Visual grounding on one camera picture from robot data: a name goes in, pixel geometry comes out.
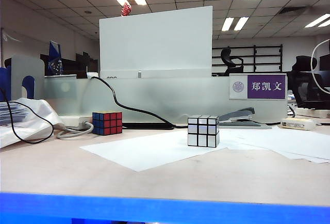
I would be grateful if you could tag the frosted glass desk partition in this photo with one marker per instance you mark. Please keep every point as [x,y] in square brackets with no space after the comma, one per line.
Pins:
[159,97]

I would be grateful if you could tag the silver mirror cube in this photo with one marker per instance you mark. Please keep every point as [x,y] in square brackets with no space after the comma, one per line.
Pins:
[203,132]

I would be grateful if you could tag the white upright board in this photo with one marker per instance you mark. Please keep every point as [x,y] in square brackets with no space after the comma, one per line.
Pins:
[154,43]

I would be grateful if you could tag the coloured Rubik's cube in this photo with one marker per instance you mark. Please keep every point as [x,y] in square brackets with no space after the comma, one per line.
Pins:
[107,123]

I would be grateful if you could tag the grey stapler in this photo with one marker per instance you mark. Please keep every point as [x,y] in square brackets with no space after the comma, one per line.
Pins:
[237,117]

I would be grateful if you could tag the black office chair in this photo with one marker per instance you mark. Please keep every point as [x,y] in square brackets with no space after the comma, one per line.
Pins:
[229,60]
[306,87]

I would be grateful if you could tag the white power strip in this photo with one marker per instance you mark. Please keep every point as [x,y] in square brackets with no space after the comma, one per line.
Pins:
[74,120]

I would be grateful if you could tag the red hanging ornament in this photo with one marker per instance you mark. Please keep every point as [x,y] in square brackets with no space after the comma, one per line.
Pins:
[126,8]

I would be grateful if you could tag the purple white name plate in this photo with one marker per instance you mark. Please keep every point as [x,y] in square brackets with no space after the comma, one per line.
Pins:
[265,86]

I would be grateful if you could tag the blue edge strip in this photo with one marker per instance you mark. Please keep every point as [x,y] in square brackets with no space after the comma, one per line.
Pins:
[165,208]

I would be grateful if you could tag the blue crystal trophy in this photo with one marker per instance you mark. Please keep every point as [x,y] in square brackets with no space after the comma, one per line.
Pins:
[54,58]

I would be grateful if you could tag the large white paper sheet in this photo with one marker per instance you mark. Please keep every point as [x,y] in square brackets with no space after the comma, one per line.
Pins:
[283,141]

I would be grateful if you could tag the white plastic bag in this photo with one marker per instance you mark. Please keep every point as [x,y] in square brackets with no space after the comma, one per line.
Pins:
[38,115]

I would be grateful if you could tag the blue white file holder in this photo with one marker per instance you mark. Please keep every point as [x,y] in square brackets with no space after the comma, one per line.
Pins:
[25,66]

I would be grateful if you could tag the stack of printed papers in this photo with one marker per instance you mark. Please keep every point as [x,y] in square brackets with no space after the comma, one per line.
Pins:
[13,113]

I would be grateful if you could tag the black wall shelf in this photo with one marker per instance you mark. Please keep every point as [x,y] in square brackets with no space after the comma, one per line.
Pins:
[268,58]

